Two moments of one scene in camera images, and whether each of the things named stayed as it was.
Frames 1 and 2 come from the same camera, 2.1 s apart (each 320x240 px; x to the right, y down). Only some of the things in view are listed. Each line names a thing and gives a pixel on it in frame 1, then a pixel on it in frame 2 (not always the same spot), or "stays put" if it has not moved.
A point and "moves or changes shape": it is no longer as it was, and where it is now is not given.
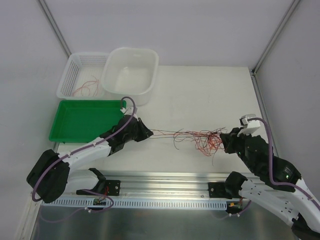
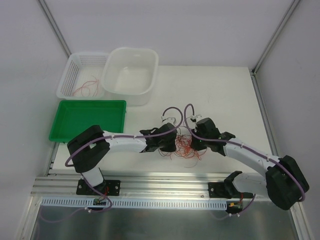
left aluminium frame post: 54,24 stays put
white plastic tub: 130,72 stays put
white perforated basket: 82,78 stays put
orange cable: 208,142 moves or changes shape
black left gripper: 137,127 to 171,139
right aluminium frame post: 292,8 stays put
